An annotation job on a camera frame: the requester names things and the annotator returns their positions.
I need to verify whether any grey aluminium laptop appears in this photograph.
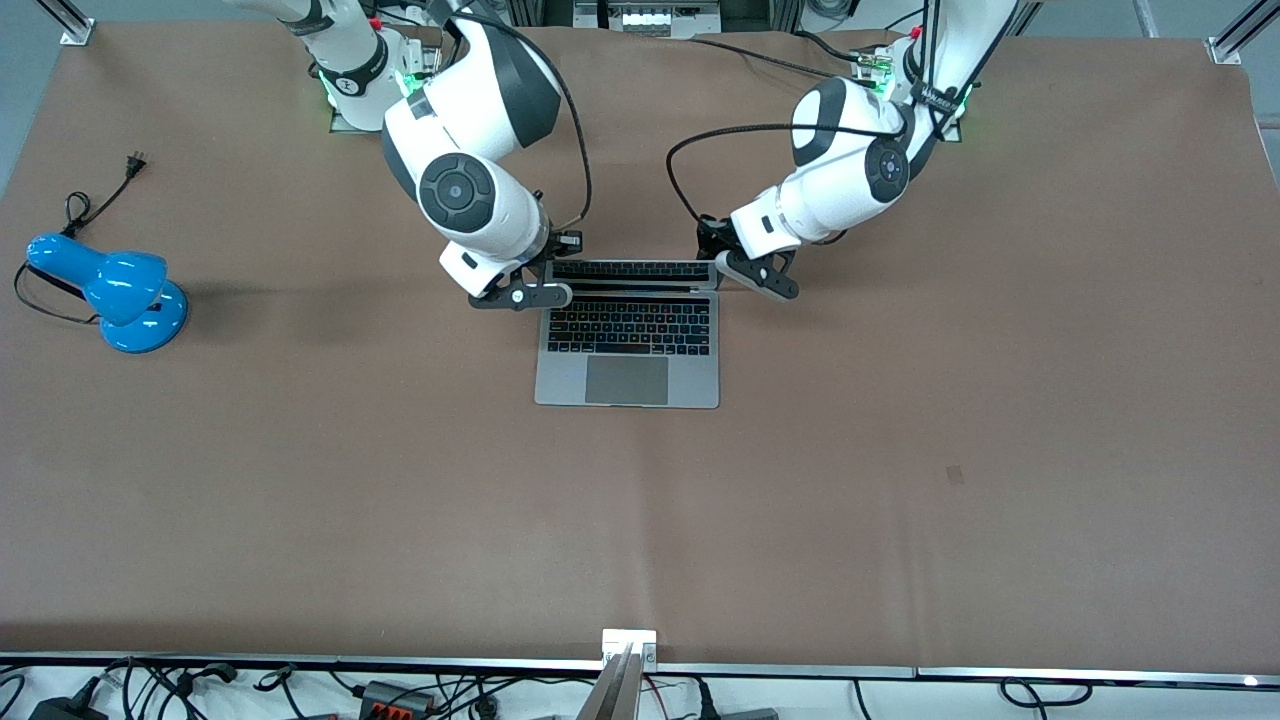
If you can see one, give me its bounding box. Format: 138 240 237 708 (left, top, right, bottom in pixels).
534 258 721 410

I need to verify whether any white power strip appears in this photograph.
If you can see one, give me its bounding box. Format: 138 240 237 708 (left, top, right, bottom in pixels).
573 0 723 39

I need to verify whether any blue desk lamp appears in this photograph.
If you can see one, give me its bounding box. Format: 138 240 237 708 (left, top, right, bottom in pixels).
25 233 189 354

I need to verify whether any black orange connector block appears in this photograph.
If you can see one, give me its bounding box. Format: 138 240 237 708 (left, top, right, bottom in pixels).
360 680 437 717

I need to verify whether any aluminium corner profile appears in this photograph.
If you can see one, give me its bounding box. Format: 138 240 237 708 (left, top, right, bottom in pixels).
35 0 97 47
1205 0 1280 67

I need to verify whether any black power adapter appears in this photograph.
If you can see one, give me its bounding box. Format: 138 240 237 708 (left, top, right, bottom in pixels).
30 695 111 720

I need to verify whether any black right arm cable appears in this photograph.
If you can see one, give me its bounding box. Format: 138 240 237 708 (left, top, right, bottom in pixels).
440 5 593 233

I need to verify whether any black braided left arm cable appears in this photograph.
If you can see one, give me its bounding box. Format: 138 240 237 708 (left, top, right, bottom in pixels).
667 0 991 233

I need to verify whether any long black table cable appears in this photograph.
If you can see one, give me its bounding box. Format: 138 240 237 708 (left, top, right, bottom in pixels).
690 36 871 89

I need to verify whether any short black table cable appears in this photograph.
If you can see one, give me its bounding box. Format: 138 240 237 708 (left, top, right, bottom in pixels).
795 30 881 65

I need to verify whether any aluminium frame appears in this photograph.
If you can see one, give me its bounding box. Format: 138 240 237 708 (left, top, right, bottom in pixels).
505 0 803 37

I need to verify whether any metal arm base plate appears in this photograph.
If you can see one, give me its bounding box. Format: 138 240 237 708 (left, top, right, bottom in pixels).
855 45 969 143
330 45 442 135

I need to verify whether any white mounting bracket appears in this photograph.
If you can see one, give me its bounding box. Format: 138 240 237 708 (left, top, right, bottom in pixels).
602 628 658 669

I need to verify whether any black lamp power cord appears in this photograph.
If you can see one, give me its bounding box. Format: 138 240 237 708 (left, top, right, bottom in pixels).
14 150 149 326

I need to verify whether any aluminium camera post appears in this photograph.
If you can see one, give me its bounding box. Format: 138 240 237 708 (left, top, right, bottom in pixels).
575 640 641 720

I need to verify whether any metal table edge rail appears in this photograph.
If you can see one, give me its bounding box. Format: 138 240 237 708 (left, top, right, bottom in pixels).
0 652 1280 689

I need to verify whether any black looped cable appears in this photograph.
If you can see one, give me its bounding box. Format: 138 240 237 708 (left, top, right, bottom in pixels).
1000 677 1093 710

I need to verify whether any black cable with clamp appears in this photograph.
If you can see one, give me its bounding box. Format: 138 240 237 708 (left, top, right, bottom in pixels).
175 662 241 693

